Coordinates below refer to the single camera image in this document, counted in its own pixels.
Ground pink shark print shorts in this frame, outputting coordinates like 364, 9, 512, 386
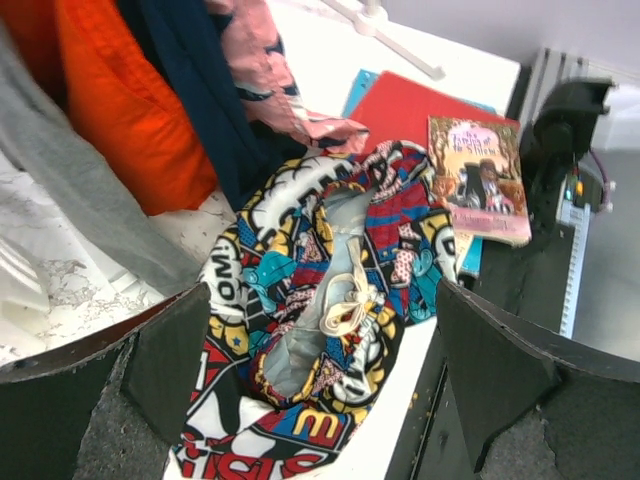
205, 1, 369, 154

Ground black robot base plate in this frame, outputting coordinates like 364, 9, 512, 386
384, 64, 581, 480

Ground grey shorts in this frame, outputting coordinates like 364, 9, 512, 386
1, 30, 200, 296

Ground red plastic folder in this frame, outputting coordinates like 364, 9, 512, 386
350, 71, 519, 153

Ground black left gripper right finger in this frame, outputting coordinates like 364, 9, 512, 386
437, 280, 639, 479

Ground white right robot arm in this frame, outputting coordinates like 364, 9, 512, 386
519, 77, 614, 232

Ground navy blue shorts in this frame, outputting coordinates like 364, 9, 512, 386
116, 0, 307, 210

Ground Taming of Shrew book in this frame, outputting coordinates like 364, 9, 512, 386
428, 116, 532, 247

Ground light blue cable duct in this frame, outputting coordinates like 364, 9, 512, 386
557, 199, 591, 339

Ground blue plastic folder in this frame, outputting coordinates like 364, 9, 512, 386
342, 69, 483, 278

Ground comic print shorts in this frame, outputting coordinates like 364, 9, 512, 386
174, 140, 456, 479

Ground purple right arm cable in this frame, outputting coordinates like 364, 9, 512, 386
587, 149, 617, 213

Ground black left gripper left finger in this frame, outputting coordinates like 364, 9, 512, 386
1, 284, 210, 479

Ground orange shorts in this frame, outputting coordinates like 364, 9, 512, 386
1, 1, 218, 216

